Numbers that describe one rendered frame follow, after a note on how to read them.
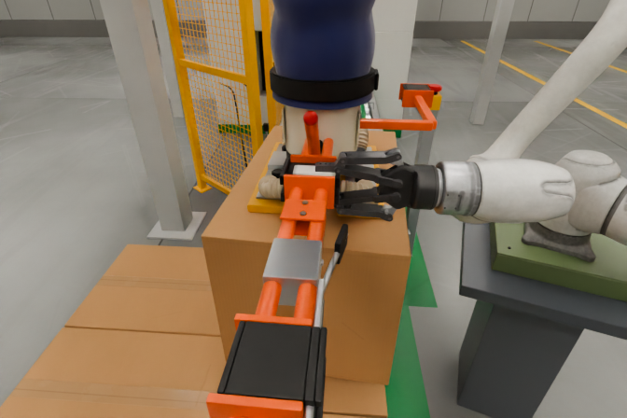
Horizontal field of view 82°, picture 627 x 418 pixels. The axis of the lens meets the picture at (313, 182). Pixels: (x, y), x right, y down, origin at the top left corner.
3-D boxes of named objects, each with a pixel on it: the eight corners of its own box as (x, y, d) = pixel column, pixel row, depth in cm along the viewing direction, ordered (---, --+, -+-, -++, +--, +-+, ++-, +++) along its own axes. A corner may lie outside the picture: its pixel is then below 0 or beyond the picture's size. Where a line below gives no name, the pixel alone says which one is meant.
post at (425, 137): (399, 248, 227) (424, 91, 176) (411, 248, 226) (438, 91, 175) (401, 256, 221) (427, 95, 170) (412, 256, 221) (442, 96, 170)
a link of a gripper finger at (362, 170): (400, 190, 58) (403, 183, 58) (333, 175, 58) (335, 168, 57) (397, 178, 62) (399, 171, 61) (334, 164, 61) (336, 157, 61)
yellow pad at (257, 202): (275, 147, 106) (275, 132, 103) (310, 148, 105) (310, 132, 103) (246, 212, 76) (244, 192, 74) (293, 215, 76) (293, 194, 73)
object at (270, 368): (241, 346, 37) (235, 312, 34) (313, 352, 36) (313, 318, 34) (214, 437, 30) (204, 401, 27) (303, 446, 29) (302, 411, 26)
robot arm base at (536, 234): (587, 222, 116) (593, 208, 113) (594, 263, 99) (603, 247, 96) (523, 207, 124) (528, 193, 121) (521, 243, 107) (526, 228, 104)
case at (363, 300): (279, 221, 141) (273, 124, 121) (383, 230, 136) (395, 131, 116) (225, 363, 90) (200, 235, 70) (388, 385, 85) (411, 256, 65)
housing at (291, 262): (272, 263, 48) (271, 236, 46) (324, 267, 47) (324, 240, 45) (261, 304, 42) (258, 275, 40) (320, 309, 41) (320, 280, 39)
